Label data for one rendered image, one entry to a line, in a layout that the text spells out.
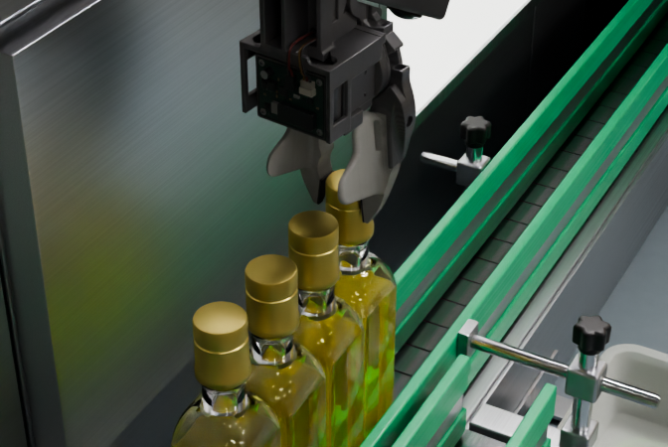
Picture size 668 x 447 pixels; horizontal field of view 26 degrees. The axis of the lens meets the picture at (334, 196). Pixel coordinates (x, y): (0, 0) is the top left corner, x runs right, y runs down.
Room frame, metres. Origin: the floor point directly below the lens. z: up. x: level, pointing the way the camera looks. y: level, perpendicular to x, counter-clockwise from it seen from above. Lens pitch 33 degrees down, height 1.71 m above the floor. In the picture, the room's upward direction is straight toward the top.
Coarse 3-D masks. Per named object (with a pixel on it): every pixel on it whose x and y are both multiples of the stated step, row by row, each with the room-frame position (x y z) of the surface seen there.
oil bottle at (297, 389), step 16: (304, 352) 0.75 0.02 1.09; (256, 368) 0.73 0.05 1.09; (272, 368) 0.73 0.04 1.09; (288, 368) 0.73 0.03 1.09; (304, 368) 0.74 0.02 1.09; (320, 368) 0.75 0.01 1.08; (256, 384) 0.72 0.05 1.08; (272, 384) 0.72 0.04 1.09; (288, 384) 0.72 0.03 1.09; (304, 384) 0.73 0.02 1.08; (320, 384) 0.75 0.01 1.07; (272, 400) 0.72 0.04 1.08; (288, 400) 0.72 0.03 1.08; (304, 400) 0.73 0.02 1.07; (320, 400) 0.75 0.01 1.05; (288, 416) 0.71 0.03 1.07; (304, 416) 0.73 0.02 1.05; (320, 416) 0.75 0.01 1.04; (288, 432) 0.71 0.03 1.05; (304, 432) 0.73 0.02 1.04; (320, 432) 0.75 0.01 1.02
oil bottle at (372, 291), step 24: (384, 264) 0.86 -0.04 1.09; (336, 288) 0.83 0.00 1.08; (360, 288) 0.83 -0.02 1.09; (384, 288) 0.84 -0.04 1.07; (360, 312) 0.82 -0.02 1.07; (384, 312) 0.84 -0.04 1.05; (384, 336) 0.84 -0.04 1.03; (384, 360) 0.84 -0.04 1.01; (384, 384) 0.84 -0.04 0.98; (384, 408) 0.84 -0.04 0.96
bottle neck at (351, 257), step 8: (368, 240) 0.85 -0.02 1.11; (344, 248) 0.84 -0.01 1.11; (352, 248) 0.84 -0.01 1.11; (360, 248) 0.84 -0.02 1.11; (368, 248) 0.85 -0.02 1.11; (344, 256) 0.84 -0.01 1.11; (352, 256) 0.84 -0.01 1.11; (360, 256) 0.84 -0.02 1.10; (368, 256) 0.85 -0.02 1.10; (344, 264) 0.84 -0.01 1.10; (352, 264) 0.84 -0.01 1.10; (360, 264) 0.84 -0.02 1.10
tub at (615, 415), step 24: (600, 360) 1.04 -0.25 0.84; (624, 360) 1.05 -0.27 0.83; (648, 360) 1.05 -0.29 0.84; (648, 384) 1.04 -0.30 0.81; (600, 408) 1.01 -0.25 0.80; (624, 408) 1.05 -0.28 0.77; (648, 408) 1.04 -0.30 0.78; (600, 432) 1.01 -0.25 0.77; (624, 432) 1.02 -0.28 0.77; (648, 432) 1.02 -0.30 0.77
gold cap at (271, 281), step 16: (272, 256) 0.76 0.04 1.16; (256, 272) 0.74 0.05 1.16; (272, 272) 0.74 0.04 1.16; (288, 272) 0.74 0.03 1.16; (256, 288) 0.73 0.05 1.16; (272, 288) 0.73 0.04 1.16; (288, 288) 0.73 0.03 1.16; (256, 304) 0.73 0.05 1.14; (272, 304) 0.73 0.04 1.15; (288, 304) 0.73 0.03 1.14; (256, 320) 0.73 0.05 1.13; (272, 320) 0.73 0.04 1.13; (288, 320) 0.73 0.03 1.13; (272, 336) 0.73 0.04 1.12
